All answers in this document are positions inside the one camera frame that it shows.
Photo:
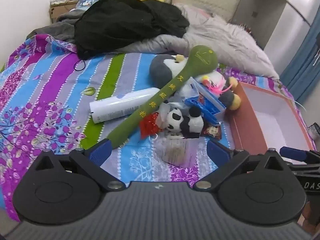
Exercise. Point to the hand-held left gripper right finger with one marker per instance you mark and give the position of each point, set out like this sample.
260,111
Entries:
217,152

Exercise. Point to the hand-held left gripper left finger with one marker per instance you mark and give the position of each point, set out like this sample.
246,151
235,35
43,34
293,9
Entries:
100,152

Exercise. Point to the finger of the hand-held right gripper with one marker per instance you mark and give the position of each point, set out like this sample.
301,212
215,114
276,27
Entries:
292,153

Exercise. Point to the red brown snack packet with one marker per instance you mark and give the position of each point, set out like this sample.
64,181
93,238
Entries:
212,131

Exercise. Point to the panda plush toy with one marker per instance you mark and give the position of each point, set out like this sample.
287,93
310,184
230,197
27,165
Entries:
192,123

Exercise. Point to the salmon cardboard box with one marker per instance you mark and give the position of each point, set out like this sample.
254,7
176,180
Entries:
262,120

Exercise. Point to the red foil packet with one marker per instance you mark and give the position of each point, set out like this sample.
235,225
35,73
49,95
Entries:
148,126

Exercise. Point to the yellow pink feather toy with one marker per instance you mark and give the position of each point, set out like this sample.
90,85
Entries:
210,81

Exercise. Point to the white spray bottle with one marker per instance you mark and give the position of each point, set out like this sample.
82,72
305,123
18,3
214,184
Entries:
117,105

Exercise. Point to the clear zip bag blue packet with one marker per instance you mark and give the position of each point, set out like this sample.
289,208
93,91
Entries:
207,102

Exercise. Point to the crumpled translucent plastic bag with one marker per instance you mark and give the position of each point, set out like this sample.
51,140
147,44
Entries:
163,108

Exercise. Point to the long green plush stick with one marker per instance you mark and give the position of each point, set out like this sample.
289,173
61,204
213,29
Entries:
150,100

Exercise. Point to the floral striped bedsheet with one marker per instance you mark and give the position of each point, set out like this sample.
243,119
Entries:
50,92

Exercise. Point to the blue curtain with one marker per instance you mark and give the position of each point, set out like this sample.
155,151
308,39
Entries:
300,62

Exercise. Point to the grey white penguin plush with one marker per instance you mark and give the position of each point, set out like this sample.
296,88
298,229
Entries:
160,70

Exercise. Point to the light grey quilt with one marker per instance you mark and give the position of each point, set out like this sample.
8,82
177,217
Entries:
225,40

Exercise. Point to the dark grey blanket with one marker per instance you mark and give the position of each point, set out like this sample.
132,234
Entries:
60,30

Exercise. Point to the black garment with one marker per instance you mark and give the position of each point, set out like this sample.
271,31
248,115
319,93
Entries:
120,25

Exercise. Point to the grey wardrobe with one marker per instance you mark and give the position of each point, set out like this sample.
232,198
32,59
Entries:
275,17

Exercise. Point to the brown cardboard carton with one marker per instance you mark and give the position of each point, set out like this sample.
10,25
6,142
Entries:
60,11

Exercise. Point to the blue printed packet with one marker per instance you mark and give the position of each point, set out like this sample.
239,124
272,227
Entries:
85,3

